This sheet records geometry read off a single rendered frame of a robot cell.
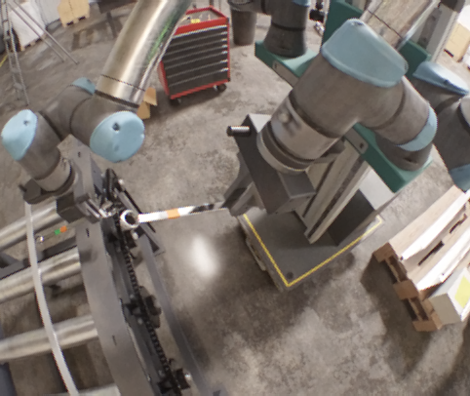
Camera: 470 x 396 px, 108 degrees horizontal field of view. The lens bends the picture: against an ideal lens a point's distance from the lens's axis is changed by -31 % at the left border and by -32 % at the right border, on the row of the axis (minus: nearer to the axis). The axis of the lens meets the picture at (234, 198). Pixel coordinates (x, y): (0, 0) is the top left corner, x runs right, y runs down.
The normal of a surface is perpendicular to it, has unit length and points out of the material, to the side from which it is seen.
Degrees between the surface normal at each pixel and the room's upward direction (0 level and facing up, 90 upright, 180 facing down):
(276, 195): 67
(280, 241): 0
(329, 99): 74
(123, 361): 0
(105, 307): 0
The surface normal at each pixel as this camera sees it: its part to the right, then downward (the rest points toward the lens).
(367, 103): 0.07, 0.87
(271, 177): -0.84, 0.13
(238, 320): 0.00, -0.49
